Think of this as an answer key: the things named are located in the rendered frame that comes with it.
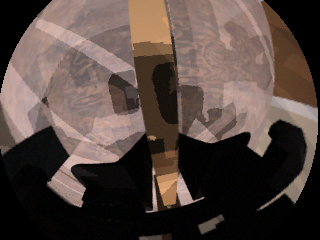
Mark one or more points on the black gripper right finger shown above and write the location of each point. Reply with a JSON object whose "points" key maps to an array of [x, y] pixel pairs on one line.
{"points": [[197, 159]]}

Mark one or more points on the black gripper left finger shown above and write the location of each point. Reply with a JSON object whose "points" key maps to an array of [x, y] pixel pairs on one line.
{"points": [[133, 171]]}

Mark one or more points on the long brown wooden rail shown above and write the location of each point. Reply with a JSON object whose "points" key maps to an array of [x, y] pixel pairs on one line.
{"points": [[155, 75]]}

